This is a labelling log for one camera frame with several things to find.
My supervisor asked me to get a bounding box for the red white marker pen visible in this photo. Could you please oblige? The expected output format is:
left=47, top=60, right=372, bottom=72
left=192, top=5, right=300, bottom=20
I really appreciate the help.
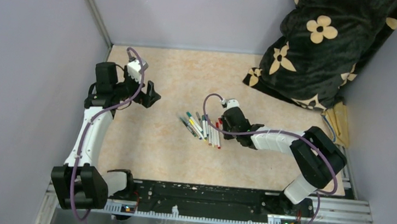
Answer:
left=215, top=122, right=221, bottom=149

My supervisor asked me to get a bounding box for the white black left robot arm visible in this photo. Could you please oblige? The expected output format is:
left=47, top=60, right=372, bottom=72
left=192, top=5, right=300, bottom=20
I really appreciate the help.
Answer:
left=51, top=60, right=161, bottom=210

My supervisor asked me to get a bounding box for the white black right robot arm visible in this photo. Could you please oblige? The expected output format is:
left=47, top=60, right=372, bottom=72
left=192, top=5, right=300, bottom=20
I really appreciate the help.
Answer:
left=221, top=107, right=347, bottom=215

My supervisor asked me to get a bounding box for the green cap marker pen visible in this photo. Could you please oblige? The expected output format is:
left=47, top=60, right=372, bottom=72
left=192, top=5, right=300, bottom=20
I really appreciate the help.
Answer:
left=186, top=111, right=205, bottom=140

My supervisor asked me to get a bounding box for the dark grey marker pen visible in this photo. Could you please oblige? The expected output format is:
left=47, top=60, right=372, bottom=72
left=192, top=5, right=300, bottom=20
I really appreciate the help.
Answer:
left=179, top=116, right=199, bottom=138

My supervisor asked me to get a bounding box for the yellow cloth bag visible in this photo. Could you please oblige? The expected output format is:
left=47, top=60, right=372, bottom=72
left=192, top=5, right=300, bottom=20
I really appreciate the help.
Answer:
left=321, top=102, right=350, bottom=148

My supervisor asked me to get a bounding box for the black floral blanket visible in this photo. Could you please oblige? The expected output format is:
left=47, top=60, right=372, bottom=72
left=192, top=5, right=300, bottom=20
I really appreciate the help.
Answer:
left=243, top=0, right=397, bottom=111

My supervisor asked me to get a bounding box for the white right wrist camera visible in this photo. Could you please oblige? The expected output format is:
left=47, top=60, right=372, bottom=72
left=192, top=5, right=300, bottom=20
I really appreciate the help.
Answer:
left=221, top=98, right=240, bottom=110

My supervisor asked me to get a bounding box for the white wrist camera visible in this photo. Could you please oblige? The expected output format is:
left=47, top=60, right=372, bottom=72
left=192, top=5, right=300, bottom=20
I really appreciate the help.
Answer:
left=221, top=98, right=240, bottom=110
left=126, top=58, right=148, bottom=83

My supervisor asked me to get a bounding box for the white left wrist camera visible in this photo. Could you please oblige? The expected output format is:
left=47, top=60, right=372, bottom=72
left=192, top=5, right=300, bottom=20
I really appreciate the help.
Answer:
left=126, top=58, right=148, bottom=83

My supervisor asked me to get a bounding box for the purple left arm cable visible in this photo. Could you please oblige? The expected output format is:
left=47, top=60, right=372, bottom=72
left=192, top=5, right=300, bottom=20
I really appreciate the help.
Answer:
left=66, top=42, right=149, bottom=224

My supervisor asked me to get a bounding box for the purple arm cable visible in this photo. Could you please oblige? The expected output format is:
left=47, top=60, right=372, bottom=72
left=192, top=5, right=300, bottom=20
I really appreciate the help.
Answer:
left=191, top=92, right=347, bottom=224
left=66, top=42, right=149, bottom=224

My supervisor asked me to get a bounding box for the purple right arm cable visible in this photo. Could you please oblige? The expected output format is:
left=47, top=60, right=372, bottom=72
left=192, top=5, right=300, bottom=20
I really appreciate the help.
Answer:
left=191, top=92, right=347, bottom=224

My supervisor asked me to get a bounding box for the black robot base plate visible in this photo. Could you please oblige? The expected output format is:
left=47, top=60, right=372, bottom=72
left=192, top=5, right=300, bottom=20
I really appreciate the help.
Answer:
left=110, top=180, right=314, bottom=223

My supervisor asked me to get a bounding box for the aluminium frame rail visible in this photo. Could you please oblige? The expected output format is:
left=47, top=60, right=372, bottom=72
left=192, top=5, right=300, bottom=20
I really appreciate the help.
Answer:
left=43, top=119, right=381, bottom=224

